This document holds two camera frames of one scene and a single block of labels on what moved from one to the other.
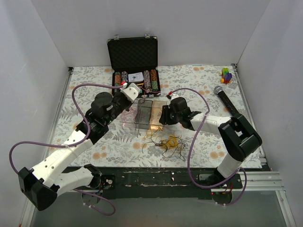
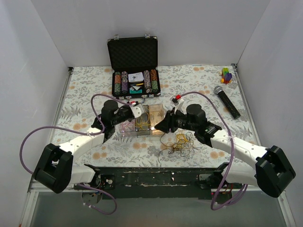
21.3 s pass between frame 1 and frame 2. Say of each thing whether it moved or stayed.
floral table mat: stayed
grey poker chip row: stayed
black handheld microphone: stayed
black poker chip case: stayed
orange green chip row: stayed
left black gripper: moved
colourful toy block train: stayed
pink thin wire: moved
